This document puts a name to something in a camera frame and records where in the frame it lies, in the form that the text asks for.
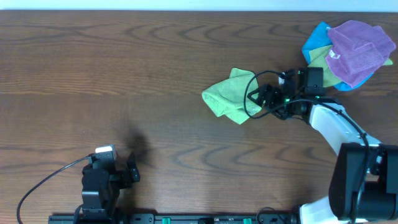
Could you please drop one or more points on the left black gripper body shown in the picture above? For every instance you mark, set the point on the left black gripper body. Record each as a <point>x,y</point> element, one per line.
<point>125,175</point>

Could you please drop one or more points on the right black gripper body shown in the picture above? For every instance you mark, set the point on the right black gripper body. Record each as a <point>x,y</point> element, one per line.
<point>277,97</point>

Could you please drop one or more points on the light green microfiber cloth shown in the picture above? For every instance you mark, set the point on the light green microfiber cloth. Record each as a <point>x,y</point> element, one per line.
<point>226,98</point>

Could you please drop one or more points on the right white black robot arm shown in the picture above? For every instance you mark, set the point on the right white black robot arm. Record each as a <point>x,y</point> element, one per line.
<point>363,186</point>

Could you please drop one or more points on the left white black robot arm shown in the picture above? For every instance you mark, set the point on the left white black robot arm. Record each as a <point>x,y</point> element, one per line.
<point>102,183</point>

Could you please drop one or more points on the olive green microfiber cloth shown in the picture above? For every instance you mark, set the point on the olive green microfiber cloth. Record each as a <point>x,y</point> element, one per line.
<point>323,67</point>

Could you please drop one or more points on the blue microfiber cloth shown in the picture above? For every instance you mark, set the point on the blue microfiber cloth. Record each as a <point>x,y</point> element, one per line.
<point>316,44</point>

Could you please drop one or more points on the purple microfiber cloth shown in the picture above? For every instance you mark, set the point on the purple microfiber cloth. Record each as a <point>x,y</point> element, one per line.
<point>358,33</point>

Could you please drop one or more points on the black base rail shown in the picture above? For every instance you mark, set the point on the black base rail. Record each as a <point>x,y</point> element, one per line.
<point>147,218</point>

